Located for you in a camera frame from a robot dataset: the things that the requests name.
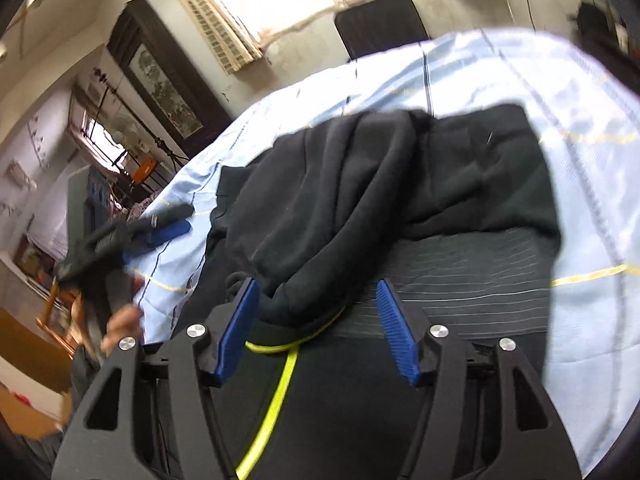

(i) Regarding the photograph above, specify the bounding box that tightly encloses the black office chair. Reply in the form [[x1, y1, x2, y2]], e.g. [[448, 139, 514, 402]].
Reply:
[[334, 0, 431, 63]]

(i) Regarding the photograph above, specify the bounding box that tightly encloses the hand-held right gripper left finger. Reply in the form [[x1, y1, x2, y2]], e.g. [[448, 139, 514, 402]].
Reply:
[[52, 277, 261, 480]]

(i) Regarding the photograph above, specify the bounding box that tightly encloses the person's left hand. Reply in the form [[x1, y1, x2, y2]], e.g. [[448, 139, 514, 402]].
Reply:
[[70, 290, 147, 357]]

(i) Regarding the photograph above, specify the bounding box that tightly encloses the dark framed painting screen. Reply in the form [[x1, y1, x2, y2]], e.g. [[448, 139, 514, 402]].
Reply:
[[106, 0, 236, 158]]

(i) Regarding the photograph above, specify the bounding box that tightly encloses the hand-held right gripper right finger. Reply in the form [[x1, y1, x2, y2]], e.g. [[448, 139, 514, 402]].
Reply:
[[376, 279, 583, 480]]

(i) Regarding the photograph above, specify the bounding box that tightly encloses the light blue striped bed sheet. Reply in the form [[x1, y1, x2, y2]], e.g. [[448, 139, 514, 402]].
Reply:
[[122, 27, 640, 476]]

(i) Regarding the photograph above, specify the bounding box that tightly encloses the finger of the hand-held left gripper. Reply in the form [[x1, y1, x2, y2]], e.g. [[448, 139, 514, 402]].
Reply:
[[122, 220, 191, 263], [125, 203, 195, 235]]

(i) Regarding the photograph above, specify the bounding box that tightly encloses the beige checked curtain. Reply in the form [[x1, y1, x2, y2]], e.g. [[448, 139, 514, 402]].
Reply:
[[157, 0, 263, 76]]

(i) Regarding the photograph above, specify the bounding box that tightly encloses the black hooded zip jacket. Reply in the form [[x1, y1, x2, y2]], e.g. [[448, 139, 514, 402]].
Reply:
[[145, 104, 563, 480]]

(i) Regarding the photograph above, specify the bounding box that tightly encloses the wooden armchair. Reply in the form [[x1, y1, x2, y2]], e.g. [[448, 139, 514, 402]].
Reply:
[[35, 280, 81, 356]]

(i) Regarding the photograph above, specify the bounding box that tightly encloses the dark wooden coat stand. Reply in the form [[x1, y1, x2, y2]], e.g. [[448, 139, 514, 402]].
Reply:
[[92, 66, 190, 163]]

